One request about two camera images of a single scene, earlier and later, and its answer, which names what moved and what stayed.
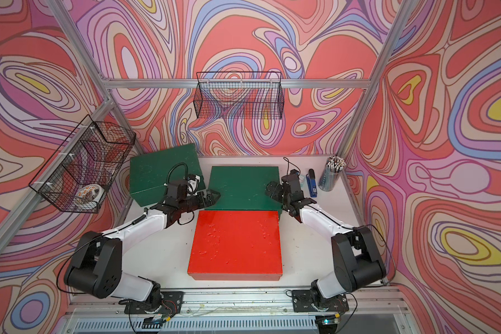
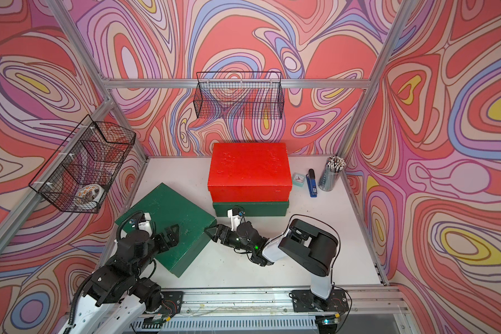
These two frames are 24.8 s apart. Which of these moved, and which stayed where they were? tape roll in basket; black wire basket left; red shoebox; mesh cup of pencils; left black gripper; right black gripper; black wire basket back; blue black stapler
Moved: red shoebox; left black gripper; right black gripper
Stayed: tape roll in basket; mesh cup of pencils; black wire basket left; blue black stapler; black wire basket back
